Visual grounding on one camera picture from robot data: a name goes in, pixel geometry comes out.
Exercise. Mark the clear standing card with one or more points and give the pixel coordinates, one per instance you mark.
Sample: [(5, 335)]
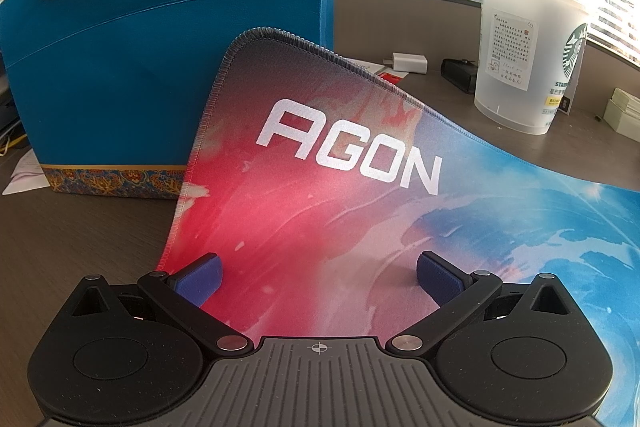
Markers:
[(575, 82)]

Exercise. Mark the red card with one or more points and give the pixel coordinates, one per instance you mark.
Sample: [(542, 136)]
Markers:
[(390, 76)]

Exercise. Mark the small black box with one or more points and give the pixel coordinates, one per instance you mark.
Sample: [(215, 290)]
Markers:
[(457, 74)]

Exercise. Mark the white paper sheets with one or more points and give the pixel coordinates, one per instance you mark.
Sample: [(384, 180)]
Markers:
[(25, 174)]

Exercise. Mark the blue gift bag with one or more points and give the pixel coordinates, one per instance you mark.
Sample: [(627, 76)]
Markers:
[(150, 57)]

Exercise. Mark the translucent plastic cup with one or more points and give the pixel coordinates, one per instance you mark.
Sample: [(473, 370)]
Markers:
[(525, 57)]

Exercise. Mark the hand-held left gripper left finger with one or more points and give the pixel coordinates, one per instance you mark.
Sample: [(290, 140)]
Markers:
[(199, 279)]

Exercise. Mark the printed desk mat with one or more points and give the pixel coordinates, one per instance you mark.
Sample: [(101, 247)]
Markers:
[(350, 217)]

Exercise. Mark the white charger plug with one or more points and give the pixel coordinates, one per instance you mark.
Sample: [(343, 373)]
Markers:
[(407, 62)]

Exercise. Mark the small white box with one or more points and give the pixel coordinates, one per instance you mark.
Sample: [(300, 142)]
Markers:
[(625, 109)]

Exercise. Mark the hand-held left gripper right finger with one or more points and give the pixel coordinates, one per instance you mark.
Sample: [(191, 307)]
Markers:
[(440, 277)]

